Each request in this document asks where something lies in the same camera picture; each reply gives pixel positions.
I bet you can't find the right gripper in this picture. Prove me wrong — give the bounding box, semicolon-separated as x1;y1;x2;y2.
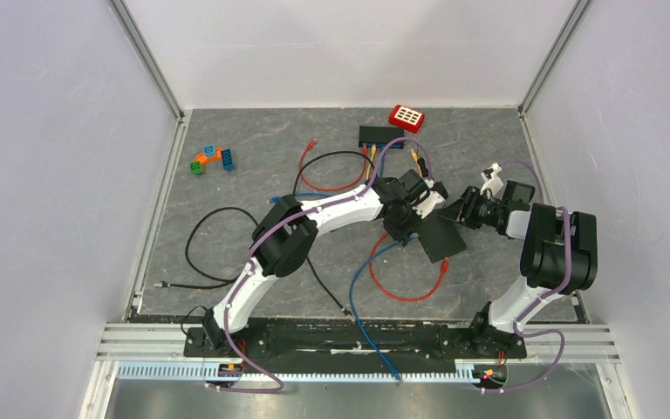
437;187;504;231

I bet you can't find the red ethernet cable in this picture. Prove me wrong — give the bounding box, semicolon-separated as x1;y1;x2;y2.
297;138;370;193
366;232;450;304

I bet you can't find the yellow ethernet cable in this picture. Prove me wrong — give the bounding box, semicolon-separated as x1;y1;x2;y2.
366;145;428;181

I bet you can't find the black network switch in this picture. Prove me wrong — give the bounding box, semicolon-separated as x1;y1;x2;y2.
358;126;404;148

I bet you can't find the long blue ethernet cable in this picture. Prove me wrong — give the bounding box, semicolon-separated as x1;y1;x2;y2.
269;147;389;204

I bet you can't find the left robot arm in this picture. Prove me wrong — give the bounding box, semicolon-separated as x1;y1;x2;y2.
202;169;448;356

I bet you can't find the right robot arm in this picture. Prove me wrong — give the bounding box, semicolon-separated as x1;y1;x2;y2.
439;181;598;356

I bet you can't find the red keypad box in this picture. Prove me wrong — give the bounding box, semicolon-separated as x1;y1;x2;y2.
388;105;425;134

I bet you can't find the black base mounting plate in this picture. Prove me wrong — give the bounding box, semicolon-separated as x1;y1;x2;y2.
183;314;528;376

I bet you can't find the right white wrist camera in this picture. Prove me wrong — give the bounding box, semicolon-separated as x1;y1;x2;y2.
480;162;504;198

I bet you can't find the colourful toy block chain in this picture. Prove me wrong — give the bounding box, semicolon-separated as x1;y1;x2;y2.
190;143;236;175

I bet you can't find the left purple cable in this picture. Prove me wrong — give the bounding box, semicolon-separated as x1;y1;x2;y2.
219;137;435;395

